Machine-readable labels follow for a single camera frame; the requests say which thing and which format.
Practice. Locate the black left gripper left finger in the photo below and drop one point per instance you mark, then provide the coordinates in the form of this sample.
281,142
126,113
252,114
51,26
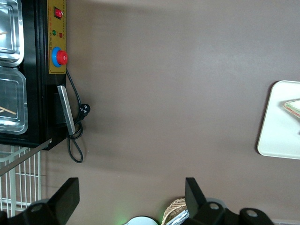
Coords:
61,201

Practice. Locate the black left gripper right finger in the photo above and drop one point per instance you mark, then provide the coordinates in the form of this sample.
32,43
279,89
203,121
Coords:
199,211

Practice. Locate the cream plastic tray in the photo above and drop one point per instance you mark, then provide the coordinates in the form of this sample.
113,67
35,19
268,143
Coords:
272,126

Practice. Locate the black tray sealing machine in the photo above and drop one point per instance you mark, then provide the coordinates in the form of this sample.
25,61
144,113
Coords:
35,77

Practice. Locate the stacked aluminium foil containers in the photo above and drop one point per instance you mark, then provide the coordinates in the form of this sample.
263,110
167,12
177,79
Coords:
179,218

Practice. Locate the wicker basket with foil containers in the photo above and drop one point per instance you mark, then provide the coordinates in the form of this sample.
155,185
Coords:
174,206

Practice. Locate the thin wooden stick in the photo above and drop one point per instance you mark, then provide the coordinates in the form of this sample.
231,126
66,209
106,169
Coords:
7,110
2,33

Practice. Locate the shiny metal food container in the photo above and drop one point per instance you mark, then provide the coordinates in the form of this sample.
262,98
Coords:
10,25
12,98

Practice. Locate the wrapped triangle sandwich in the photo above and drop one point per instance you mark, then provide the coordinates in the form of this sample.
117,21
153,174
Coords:
293,107

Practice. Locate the red round machine knob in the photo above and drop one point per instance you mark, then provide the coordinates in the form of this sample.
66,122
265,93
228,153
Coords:
61,57

